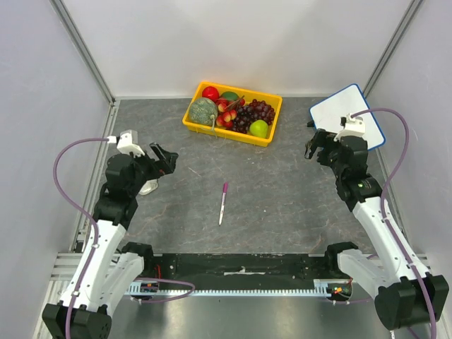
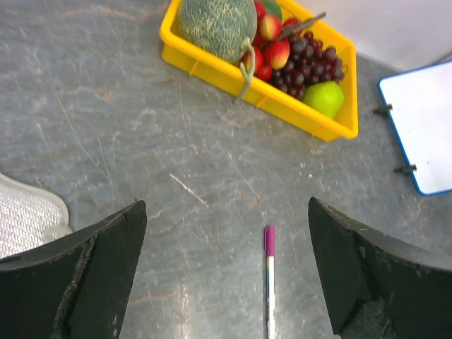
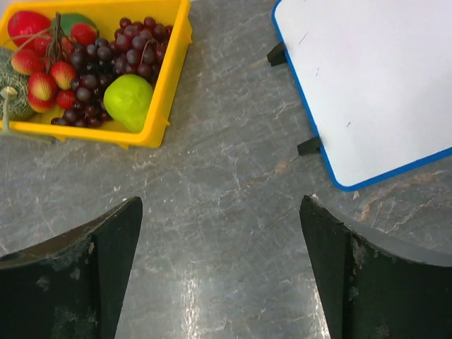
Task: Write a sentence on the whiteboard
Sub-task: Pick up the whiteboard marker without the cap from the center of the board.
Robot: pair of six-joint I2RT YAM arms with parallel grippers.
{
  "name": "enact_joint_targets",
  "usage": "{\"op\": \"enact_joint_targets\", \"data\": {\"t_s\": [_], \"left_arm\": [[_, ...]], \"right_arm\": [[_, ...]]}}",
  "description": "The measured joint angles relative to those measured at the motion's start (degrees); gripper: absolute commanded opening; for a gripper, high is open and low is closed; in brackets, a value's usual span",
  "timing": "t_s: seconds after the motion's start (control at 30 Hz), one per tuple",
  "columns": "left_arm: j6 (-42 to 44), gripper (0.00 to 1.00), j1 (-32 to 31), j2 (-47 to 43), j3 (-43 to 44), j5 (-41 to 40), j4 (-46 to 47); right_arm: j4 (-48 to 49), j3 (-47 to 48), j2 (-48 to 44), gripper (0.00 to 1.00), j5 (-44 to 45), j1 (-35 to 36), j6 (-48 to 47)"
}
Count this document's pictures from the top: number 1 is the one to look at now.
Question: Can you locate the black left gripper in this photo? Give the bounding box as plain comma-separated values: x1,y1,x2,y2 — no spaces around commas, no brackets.
128,142,178,195

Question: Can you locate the blue framed whiteboard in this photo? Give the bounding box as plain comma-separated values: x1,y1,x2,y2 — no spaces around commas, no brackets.
309,83,386,150

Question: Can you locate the purple capped whiteboard marker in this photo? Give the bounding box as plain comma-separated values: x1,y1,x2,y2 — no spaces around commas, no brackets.
218,182,228,226

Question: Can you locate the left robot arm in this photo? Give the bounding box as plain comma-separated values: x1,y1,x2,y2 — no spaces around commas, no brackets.
42,143,179,338

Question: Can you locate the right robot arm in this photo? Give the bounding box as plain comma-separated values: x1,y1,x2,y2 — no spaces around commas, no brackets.
305,129,449,330

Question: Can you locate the white whiteboard eraser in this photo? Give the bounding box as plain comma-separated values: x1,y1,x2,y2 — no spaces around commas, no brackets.
138,179,158,196

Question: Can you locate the green pear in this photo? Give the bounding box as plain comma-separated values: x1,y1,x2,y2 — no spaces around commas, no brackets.
249,119,268,138

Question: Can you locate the green netted melon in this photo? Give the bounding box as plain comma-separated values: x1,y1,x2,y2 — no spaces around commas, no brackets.
189,97,218,126

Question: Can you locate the dark purple grape bunch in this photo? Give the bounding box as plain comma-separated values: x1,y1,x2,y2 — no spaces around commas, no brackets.
231,99,275,133

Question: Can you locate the red cherries cluster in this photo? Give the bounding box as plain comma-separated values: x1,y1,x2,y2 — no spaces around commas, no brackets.
215,97,245,130

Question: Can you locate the yellow plastic fruit tray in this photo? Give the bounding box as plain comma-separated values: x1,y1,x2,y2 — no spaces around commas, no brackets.
182,81,283,147

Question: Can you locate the red apple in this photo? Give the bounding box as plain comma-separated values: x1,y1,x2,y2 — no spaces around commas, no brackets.
201,86,220,102

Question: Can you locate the green mango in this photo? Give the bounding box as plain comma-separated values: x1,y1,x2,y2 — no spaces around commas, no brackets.
220,91,239,102

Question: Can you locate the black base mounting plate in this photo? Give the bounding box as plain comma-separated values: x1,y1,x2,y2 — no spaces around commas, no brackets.
142,254,347,292

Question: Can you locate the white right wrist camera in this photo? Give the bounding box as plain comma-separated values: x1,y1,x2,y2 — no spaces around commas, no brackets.
334,114,366,142

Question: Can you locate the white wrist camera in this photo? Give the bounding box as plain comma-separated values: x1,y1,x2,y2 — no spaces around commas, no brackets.
334,114,366,142
107,129,145,157

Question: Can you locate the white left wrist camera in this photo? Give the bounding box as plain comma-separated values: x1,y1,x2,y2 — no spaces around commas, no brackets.
107,129,145,157

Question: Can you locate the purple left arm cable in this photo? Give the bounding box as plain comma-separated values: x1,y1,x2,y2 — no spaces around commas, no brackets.
52,137,117,339

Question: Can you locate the light blue cable duct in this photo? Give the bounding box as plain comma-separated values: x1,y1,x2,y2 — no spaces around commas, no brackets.
124,280,351,298

